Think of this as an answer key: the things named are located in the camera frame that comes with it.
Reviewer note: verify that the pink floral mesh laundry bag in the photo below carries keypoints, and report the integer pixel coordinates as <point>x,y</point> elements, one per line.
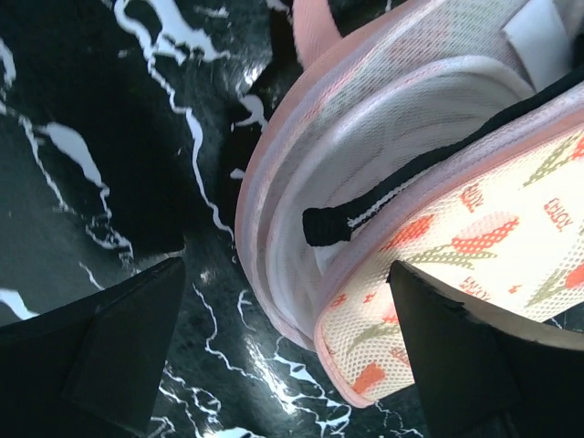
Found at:
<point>501,220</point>

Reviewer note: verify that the white bra with black straps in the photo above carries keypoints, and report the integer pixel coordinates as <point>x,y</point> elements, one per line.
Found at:
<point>378,108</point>

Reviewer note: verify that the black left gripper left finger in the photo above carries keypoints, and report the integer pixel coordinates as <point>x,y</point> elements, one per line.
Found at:
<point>92,367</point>

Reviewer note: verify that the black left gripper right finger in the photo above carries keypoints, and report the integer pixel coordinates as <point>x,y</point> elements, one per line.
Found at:
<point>483,371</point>

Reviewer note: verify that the black marble-pattern mat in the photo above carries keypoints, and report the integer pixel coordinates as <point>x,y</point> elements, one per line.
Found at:
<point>114,158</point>

